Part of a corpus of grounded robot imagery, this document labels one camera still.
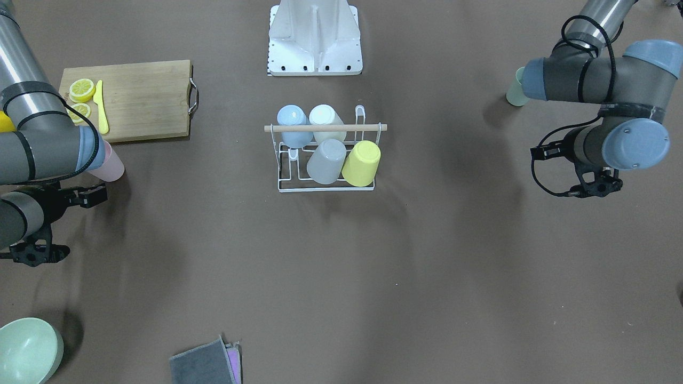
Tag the lemon half slice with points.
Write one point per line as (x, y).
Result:
(82, 90)
(78, 112)

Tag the pink plastic cup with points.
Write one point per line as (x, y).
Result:
(112, 168)

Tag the yellow plastic knife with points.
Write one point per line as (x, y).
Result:
(98, 99)

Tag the blue plastic cup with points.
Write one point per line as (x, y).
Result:
(292, 115)

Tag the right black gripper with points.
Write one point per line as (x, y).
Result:
(55, 202)

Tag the green ceramic bowl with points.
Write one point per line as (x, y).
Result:
(31, 351)

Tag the white plastic cup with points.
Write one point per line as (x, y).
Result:
(326, 115)

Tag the bamboo cutting board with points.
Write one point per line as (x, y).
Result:
(142, 101)

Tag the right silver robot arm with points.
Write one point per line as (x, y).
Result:
(44, 149)

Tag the grey folded cloth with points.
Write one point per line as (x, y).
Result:
(215, 362)

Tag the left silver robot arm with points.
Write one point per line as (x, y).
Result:
(632, 91)

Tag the yellow plastic cup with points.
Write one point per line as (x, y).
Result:
(361, 165)

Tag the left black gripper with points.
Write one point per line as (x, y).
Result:
(564, 145)

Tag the white wire cup holder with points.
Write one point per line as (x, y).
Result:
(291, 165)

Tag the green plastic cup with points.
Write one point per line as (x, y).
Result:
(515, 95)

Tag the grey plastic cup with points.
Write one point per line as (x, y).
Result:
(325, 165)

